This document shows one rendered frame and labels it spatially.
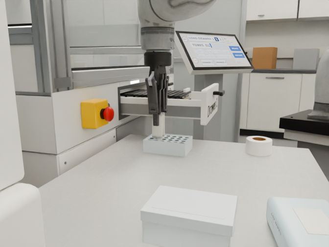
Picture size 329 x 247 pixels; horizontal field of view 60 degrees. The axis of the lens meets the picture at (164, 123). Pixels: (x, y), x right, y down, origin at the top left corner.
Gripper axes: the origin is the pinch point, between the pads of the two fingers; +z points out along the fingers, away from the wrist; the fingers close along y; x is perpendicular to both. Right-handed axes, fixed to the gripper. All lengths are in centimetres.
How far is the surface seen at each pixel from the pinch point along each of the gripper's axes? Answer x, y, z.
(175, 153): -6.1, -3.2, 6.8
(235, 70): -10, 119, -12
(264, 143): -28.9, 4.1, 4.1
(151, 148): 1.0, -3.3, 6.3
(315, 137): -47, 37, 9
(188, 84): 40, 192, 4
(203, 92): -10.7, 11.0, -8.5
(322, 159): -51, 40, 18
